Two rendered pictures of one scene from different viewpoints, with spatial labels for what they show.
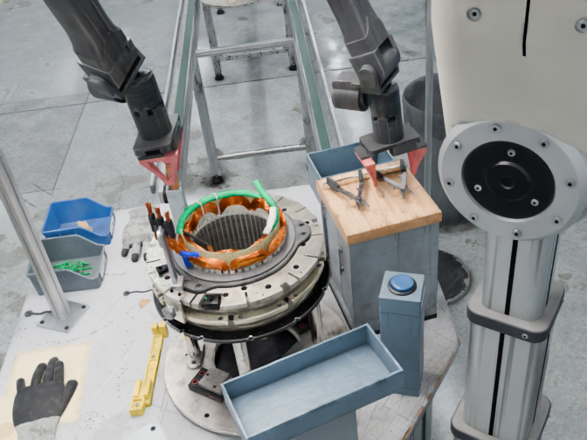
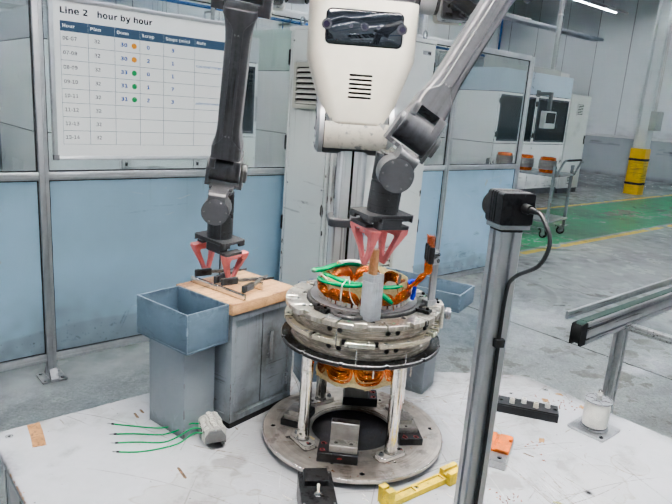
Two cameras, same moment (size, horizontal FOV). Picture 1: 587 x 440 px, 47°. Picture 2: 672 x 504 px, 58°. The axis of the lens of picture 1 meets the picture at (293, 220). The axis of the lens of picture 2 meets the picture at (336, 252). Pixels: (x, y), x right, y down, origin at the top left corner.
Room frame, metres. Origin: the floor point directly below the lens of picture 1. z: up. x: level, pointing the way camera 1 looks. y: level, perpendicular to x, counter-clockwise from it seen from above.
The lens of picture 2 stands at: (1.79, 0.97, 1.48)
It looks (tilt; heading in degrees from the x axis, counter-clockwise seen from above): 14 degrees down; 229
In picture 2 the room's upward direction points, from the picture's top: 4 degrees clockwise
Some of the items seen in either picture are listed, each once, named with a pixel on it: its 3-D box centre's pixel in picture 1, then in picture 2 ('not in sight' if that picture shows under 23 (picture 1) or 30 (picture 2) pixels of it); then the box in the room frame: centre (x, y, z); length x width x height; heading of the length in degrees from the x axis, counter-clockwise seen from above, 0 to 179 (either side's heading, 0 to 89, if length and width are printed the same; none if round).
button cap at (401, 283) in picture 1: (402, 282); not in sight; (0.85, -0.17, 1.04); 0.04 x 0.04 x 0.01
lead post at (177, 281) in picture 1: (171, 259); (431, 277); (0.86, 0.21, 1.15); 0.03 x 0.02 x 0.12; 174
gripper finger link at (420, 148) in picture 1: (404, 155); (210, 254); (1.12, -0.23, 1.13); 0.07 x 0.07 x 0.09; 11
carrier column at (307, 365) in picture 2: not in sight; (305, 395); (1.08, 0.10, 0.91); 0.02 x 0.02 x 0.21
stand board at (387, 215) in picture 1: (376, 200); (237, 290); (1.08, -0.17, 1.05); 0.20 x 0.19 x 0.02; 11
